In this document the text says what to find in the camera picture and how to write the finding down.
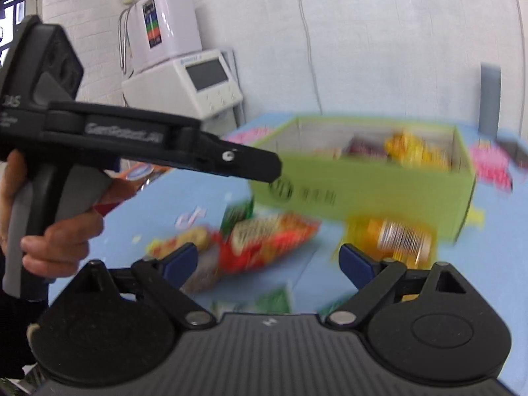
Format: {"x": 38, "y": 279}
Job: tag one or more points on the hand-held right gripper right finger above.
{"x": 357, "y": 262}

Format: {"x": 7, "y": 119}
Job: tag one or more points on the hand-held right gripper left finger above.
{"x": 181, "y": 262}

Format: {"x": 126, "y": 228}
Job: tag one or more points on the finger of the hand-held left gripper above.
{"x": 247, "y": 161}

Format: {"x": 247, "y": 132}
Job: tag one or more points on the orange bread packet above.
{"x": 396, "y": 241}

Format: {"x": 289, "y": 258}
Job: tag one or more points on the green cardboard box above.
{"x": 371, "y": 189}

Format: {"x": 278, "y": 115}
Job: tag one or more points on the red snack packet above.
{"x": 264, "y": 239}

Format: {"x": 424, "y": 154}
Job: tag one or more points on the person's left forearm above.
{"x": 16, "y": 330}

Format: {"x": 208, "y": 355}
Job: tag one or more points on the person's left hand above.
{"x": 66, "y": 247}

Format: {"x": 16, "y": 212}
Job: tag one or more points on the dark green snack packet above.
{"x": 237, "y": 218}

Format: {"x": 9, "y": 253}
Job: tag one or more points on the blue printed tablecloth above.
{"x": 165, "y": 202}

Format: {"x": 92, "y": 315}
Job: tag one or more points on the orange snack packet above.
{"x": 140, "y": 173}

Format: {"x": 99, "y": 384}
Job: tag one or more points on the white machine with screen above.
{"x": 194, "y": 86}

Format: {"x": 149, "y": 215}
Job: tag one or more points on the white water purifier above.
{"x": 165, "y": 24}

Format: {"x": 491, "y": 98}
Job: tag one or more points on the grey thermos bottle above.
{"x": 491, "y": 99}

